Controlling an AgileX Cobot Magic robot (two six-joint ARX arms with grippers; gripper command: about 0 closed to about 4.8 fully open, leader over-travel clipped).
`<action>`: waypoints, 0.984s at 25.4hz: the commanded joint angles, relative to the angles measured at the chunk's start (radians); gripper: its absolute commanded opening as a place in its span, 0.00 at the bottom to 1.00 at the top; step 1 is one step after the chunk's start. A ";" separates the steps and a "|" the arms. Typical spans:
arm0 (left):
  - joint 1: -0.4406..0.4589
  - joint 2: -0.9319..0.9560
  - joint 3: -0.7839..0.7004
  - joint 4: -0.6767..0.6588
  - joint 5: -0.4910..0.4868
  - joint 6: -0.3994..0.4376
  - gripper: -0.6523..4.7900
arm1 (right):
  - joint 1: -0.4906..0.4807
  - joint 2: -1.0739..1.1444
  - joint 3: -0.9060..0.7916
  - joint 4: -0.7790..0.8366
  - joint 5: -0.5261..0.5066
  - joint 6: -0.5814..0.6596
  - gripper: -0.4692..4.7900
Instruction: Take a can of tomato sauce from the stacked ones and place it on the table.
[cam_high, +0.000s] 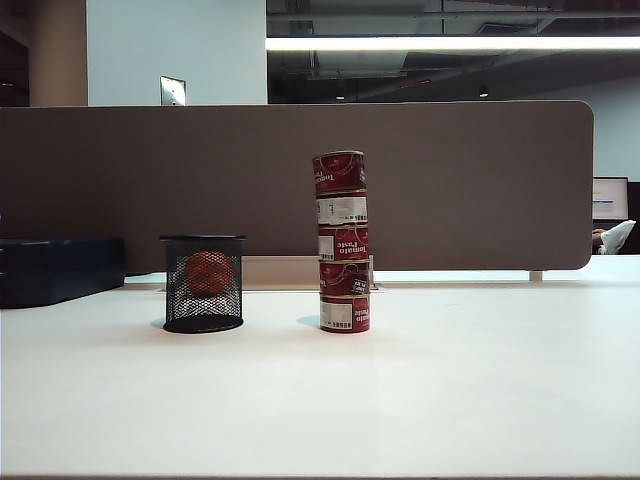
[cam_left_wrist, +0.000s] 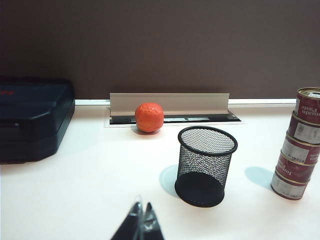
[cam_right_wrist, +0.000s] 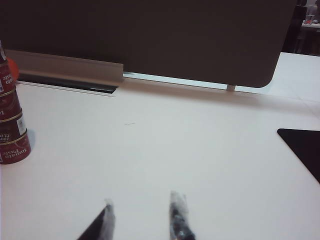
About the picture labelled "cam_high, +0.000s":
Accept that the red tomato paste can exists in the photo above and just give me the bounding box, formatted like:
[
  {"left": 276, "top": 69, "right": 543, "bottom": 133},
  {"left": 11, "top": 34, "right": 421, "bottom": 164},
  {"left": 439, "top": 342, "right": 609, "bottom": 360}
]
[
  {"left": 317, "top": 224, "right": 372, "bottom": 262},
  {"left": 319, "top": 257, "right": 373, "bottom": 297},
  {"left": 319, "top": 292, "right": 373, "bottom": 334},
  {"left": 312, "top": 150, "right": 368, "bottom": 195}
]

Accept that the tomato paste can white label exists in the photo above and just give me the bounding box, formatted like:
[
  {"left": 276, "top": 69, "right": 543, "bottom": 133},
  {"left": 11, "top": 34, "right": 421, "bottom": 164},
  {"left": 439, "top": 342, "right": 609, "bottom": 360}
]
[{"left": 315, "top": 191, "right": 370, "bottom": 228}]

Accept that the orange ball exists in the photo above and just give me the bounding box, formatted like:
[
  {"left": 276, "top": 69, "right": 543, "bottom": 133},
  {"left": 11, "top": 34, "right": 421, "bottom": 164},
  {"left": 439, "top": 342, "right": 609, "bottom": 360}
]
[{"left": 184, "top": 251, "right": 233, "bottom": 295}]

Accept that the black mesh pen holder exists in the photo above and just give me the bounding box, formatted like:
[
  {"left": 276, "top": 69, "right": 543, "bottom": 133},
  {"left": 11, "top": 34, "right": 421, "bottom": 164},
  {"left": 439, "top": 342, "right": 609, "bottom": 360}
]
[{"left": 159, "top": 234, "right": 247, "bottom": 335}]

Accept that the brown desk divider panel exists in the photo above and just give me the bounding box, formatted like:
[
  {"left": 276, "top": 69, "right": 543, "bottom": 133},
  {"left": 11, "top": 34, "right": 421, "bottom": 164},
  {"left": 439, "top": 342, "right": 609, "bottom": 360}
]
[{"left": 0, "top": 100, "right": 596, "bottom": 272}]

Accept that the white ceiling light strip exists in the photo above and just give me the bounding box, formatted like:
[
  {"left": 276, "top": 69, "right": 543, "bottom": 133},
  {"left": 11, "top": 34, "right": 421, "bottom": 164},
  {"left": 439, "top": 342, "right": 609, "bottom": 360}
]
[{"left": 265, "top": 35, "right": 640, "bottom": 52}]

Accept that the dark blue box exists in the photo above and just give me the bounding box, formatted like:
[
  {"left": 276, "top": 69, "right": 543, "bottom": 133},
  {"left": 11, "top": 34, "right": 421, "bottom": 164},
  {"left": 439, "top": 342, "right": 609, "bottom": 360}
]
[{"left": 0, "top": 236, "right": 127, "bottom": 310}]

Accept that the computer monitor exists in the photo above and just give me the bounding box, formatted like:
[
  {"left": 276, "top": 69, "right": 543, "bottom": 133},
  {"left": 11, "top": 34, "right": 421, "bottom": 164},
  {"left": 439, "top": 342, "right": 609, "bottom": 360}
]
[{"left": 592, "top": 176, "right": 630, "bottom": 221}]

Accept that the person in white shirt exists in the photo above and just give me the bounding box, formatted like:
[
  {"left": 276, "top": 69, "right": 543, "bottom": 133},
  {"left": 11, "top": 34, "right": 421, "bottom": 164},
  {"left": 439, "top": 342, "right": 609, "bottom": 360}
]
[{"left": 592, "top": 219, "right": 638, "bottom": 256}]

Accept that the beige cable tray cover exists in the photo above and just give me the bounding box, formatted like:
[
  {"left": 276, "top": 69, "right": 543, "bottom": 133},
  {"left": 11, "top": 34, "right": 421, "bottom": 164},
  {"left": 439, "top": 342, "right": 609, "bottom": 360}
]
[{"left": 241, "top": 255, "right": 375, "bottom": 291}]

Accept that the silver wall plate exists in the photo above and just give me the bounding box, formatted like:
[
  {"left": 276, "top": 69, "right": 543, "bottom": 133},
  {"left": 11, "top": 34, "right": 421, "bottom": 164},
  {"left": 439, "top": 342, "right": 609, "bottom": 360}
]
[{"left": 159, "top": 75, "right": 187, "bottom": 107}]

